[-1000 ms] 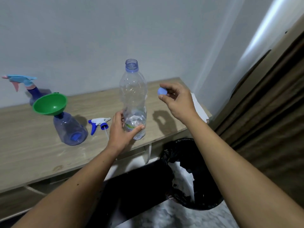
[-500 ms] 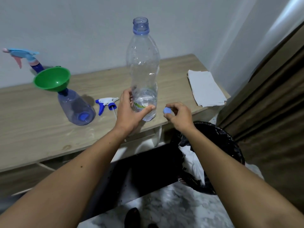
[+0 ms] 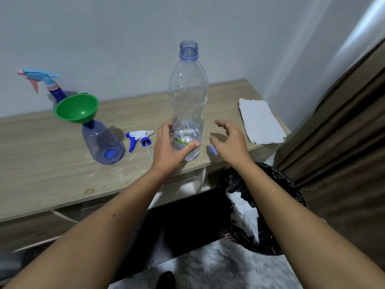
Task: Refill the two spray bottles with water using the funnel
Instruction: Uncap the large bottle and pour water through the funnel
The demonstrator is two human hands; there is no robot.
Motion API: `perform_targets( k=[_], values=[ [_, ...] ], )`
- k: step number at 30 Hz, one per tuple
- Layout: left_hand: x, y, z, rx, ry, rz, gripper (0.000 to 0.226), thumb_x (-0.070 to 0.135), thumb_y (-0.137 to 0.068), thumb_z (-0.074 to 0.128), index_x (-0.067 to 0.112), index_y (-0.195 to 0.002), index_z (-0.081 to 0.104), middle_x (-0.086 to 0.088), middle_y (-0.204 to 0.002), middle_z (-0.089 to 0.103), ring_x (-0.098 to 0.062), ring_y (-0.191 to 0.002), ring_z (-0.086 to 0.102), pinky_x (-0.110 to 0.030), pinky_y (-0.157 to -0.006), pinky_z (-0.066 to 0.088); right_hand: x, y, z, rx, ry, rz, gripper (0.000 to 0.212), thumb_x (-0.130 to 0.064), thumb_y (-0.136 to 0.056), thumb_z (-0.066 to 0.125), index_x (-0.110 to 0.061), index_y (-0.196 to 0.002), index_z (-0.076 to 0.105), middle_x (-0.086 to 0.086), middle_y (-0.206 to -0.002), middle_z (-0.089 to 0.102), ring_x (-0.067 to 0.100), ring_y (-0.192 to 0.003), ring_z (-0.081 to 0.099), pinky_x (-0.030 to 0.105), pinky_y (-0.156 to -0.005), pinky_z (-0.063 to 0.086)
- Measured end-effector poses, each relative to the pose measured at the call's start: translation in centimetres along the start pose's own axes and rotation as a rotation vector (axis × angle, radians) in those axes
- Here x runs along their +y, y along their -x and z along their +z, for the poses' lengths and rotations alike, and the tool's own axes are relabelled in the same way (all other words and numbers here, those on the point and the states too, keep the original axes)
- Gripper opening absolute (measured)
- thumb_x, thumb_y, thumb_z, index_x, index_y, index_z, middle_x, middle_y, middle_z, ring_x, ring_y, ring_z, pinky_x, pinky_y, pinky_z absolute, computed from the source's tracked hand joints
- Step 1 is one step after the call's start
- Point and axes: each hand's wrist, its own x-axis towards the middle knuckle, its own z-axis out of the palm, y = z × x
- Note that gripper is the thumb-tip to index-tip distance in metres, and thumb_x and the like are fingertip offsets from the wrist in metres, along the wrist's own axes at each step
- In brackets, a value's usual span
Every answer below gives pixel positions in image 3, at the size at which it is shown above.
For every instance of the person's left hand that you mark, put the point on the person's left hand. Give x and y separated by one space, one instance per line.
165 159

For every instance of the person's right hand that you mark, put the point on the person's right hand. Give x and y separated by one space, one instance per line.
236 150

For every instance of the light blue bottle cap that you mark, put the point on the light blue bottle cap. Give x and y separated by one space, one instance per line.
214 151

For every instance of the white blue trigger sprayer head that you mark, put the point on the white blue trigger sprayer head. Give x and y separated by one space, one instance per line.
138 135

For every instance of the blue spray bottle body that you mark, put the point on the blue spray bottle body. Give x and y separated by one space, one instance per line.
102 141

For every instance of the clear plastic water bottle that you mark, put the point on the clear plastic water bottle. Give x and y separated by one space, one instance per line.
188 87

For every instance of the green plastic funnel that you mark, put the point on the green plastic funnel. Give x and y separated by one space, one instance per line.
75 109

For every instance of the round blue spray bottle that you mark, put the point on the round blue spray bottle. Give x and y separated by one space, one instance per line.
57 93

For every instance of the person's right forearm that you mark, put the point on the person's right forearm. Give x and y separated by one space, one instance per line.
306 237

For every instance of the person's left forearm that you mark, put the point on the person's left forearm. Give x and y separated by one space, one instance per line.
90 240

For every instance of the stack of white paper sheets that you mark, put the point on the stack of white paper sheets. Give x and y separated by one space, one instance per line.
261 120

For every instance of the black trash bin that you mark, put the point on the black trash bin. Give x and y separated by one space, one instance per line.
282 189

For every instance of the crumpled white paper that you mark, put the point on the crumpled white paper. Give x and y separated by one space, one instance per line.
243 213

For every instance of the brown curtain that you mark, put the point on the brown curtain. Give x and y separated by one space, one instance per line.
346 147

